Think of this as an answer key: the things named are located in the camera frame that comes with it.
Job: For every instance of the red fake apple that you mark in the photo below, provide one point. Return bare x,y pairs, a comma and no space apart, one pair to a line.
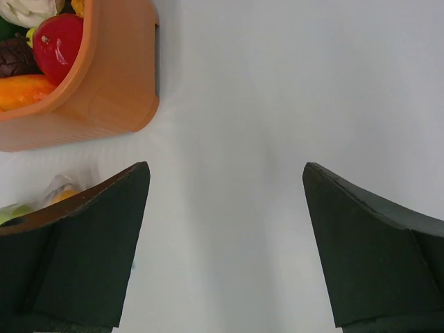
56,43

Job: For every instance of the orange plastic basket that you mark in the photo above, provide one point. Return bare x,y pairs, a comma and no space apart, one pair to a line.
110,90

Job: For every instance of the orange fake orange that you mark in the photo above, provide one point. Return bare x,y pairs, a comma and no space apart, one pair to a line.
62,195

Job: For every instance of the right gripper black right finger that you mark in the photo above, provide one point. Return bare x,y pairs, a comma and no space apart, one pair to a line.
382,262

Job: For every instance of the clear zip top bag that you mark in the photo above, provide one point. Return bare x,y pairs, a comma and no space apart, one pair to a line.
79,179

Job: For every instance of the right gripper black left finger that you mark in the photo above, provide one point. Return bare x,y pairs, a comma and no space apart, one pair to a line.
66,267

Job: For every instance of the light green fake fruit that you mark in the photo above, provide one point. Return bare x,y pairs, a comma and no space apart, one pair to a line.
14,211

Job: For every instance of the dark purple fake fruit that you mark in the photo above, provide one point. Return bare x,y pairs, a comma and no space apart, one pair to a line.
17,57

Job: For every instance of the orange fake mango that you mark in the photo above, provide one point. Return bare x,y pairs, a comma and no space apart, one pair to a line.
21,91

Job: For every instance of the white green fake cabbage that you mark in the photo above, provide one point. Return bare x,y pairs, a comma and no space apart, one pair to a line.
30,13

